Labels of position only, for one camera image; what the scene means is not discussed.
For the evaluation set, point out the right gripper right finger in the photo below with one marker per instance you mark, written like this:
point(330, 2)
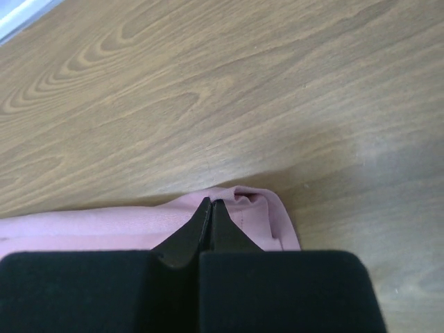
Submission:
point(245, 289)

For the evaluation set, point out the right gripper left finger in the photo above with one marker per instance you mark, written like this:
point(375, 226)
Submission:
point(116, 291)

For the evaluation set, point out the pink t shirt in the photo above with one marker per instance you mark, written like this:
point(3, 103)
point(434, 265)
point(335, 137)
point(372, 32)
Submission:
point(259, 213)

